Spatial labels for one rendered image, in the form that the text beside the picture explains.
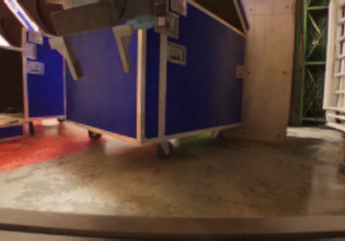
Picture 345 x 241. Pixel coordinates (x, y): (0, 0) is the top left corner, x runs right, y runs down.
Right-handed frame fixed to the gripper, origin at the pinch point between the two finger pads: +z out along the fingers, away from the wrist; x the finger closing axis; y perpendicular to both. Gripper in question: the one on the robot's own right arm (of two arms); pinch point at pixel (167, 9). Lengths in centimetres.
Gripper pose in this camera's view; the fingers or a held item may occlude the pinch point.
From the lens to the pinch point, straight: 100.2
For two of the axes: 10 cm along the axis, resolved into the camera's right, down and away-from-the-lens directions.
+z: 2.6, -1.1, 9.6
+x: -0.3, 9.9, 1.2
